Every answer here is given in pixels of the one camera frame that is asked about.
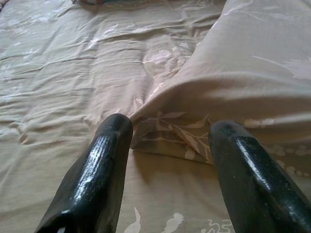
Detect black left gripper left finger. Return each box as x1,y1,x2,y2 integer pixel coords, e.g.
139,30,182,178
34,114,134,233

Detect red white blue bolster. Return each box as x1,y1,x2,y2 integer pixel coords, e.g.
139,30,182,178
71,0,107,5

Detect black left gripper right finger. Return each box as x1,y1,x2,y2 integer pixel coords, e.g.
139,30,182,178
208,121,311,233

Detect beige floral bed sheet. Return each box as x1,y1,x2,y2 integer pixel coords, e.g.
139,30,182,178
0,0,311,233

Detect beige floral pillow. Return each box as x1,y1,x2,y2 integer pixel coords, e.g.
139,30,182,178
131,0,311,168

